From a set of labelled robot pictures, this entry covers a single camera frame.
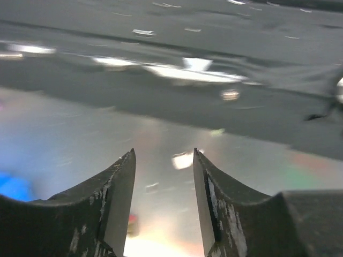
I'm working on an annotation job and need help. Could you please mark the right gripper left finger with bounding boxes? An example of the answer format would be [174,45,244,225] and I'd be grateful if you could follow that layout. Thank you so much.
[1,150,136,256]

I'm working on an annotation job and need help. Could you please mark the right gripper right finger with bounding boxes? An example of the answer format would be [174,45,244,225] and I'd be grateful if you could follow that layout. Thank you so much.
[193,150,342,256]

